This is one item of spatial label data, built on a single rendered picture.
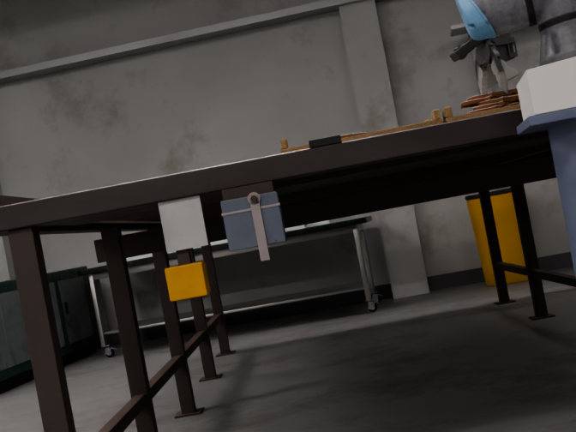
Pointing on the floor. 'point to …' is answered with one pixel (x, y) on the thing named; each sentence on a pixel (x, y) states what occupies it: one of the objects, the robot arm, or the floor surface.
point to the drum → (511, 253)
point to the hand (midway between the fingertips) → (493, 95)
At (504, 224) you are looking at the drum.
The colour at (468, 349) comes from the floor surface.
